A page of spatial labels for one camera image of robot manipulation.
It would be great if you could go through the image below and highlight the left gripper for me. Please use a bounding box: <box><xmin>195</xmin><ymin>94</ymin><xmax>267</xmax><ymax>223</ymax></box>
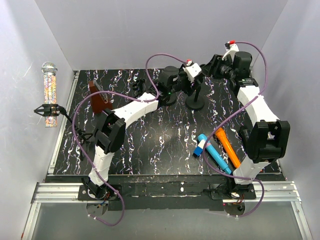
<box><xmin>169</xmin><ymin>66</ymin><xmax>201</xmax><ymax>97</ymax></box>

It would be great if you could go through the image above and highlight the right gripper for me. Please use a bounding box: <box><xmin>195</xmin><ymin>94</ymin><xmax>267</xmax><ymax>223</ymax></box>
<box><xmin>200</xmin><ymin>54</ymin><xmax>236</xmax><ymax>81</ymax></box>

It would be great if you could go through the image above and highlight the round base stand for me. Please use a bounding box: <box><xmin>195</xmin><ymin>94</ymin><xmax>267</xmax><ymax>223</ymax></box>
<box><xmin>159</xmin><ymin>95</ymin><xmax>177</xmax><ymax>106</ymax></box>
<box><xmin>185</xmin><ymin>76</ymin><xmax>205</xmax><ymax>111</ymax></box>

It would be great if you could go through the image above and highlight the cyan toy microphone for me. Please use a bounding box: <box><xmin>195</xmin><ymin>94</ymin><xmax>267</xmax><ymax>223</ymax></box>
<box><xmin>205</xmin><ymin>140</ymin><xmax>232</xmax><ymax>175</ymax></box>

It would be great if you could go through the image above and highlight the glitter silver microphone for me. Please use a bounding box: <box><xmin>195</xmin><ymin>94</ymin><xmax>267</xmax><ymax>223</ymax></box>
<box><xmin>41</xmin><ymin>61</ymin><xmax>58</xmax><ymax>128</ymax></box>

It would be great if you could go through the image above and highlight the shock mount tripod stand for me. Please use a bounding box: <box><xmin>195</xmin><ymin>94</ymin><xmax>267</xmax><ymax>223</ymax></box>
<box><xmin>33</xmin><ymin>103</ymin><xmax>97</xmax><ymax>162</ymax></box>

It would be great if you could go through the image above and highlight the black tripod mic stand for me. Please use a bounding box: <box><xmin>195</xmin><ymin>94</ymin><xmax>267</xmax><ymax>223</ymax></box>
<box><xmin>132</xmin><ymin>78</ymin><xmax>149</xmax><ymax>99</ymax></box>

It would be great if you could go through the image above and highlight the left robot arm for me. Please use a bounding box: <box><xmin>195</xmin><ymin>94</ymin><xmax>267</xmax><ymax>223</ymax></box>
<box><xmin>81</xmin><ymin>63</ymin><xmax>202</xmax><ymax>200</ymax></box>

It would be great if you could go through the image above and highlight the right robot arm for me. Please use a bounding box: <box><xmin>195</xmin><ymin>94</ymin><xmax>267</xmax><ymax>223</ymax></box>
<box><xmin>201</xmin><ymin>51</ymin><xmax>291</xmax><ymax>199</ymax></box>

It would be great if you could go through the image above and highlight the blue white block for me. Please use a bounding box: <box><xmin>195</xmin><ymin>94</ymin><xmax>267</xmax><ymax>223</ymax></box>
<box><xmin>193</xmin><ymin>139</ymin><xmax>207</xmax><ymax>157</ymax></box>

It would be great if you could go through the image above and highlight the brown red box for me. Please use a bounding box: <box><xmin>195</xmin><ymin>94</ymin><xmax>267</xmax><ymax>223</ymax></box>
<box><xmin>88</xmin><ymin>80</ymin><xmax>113</xmax><ymax>114</ymax></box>

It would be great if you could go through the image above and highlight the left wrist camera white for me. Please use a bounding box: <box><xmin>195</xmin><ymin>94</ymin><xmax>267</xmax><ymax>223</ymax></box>
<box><xmin>183</xmin><ymin>60</ymin><xmax>202</xmax><ymax>83</ymax></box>

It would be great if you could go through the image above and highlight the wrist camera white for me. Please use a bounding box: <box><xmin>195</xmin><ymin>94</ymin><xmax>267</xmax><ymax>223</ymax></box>
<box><xmin>183</xmin><ymin>60</ymin><xmax>202</xmax><ymax>83</ymax></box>
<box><xmin>222</xmin><ymin>40</ymin><xmax>239</xmax><ymax>61</ymax></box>

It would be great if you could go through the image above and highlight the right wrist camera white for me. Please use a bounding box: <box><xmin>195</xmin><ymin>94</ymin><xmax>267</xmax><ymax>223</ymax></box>
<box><xmin>222</xmin><ymin>40</ymin><xmax>239</xmax><ymax>61</ymax></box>

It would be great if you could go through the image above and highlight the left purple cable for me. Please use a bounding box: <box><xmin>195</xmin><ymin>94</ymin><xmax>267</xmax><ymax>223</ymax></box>
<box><xmin>71</xmin><ymin>52</ymin><xmax>192</xmax><ymax>227</ymax></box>

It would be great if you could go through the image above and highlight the purple cable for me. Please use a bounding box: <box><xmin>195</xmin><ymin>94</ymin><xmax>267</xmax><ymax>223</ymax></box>
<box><xmin>201</xmin><ymin>41</ymin><xmax>268</xmax><ymax>218</ymax></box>
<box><xmin>71</xmin><ymin>52</ymin><xmax>192</xmax><ymax>227</ymax></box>

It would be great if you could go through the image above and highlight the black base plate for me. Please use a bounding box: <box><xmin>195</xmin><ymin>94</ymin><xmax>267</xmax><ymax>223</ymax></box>
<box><xmin>67</xmin><ymin>173</ymin><xmax>286</xmax><ymax>212</ymax></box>

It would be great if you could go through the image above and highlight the aluminium frame rail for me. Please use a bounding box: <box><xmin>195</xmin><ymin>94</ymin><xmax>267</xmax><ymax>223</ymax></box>
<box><xmin>21</xmin><ymin>181</ymin><xmax>312</xmax><ymax>240</ymax></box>

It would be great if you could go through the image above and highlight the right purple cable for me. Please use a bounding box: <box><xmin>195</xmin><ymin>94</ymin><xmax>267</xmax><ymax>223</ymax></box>
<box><xmin>201</xmin><ymin>41</ymin><xmax>268</xmax><ymax>218</ymax></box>

